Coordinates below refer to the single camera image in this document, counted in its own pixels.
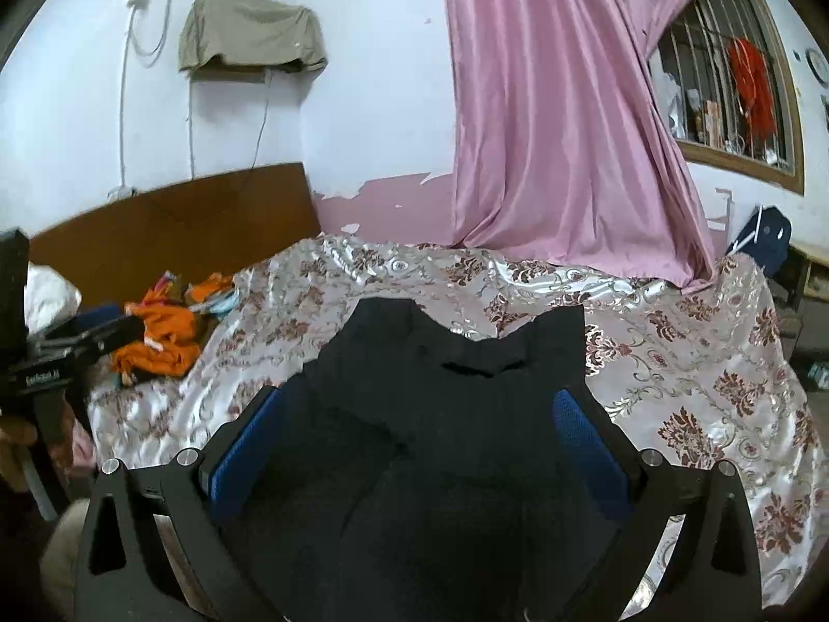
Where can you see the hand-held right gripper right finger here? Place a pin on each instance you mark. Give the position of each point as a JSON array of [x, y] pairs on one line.
[[589, 447]]

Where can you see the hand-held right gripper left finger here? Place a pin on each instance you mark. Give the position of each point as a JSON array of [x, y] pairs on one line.
[[241, 460]]

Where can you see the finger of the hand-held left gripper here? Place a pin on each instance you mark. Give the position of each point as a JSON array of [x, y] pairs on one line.
[[90, 343], [103, 324]]

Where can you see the black jacket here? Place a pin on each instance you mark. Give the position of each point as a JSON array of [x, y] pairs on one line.
[[421, 466]]

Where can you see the orange clothes pile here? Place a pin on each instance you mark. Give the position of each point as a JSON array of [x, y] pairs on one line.
[[162, 337]]

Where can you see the person's left hand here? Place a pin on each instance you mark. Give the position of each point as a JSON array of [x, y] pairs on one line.
[[14, 447]]

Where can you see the white pillow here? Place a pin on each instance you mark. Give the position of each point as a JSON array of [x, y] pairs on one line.
[[52, 295]]

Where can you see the pink fluffy garment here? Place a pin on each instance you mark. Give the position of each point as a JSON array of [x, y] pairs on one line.
[[83, 444]]

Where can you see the floral satin bedspread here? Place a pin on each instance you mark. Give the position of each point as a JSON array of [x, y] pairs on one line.
[[680, 369]]

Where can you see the wooden headboard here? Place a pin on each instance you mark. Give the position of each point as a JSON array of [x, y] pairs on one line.
[[181, 220]]

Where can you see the white power strip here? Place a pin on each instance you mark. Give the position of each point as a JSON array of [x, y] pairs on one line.
[[122, 192]]

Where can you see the beige fleece blanket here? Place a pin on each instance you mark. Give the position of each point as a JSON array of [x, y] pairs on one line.
[[59, 563]]

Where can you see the dark blue backpack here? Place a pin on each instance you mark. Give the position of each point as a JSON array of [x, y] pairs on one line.
[[774, 233]]

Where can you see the wooden desk shelf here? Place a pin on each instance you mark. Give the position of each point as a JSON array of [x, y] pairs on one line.
[[809, 259]]

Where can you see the khaki cloth on shelf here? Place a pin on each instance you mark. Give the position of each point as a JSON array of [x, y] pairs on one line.
[[252, 29]]

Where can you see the pink curtain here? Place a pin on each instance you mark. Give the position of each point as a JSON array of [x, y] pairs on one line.
[[550, 110]]

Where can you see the barred wooden window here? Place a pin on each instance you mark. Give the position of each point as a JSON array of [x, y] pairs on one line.
[[793, 110]]

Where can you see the red hanging garment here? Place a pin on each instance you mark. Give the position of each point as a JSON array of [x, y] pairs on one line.
[[751, 84]]

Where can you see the round wall clock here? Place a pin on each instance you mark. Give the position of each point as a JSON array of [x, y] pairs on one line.
[[819, 65]]

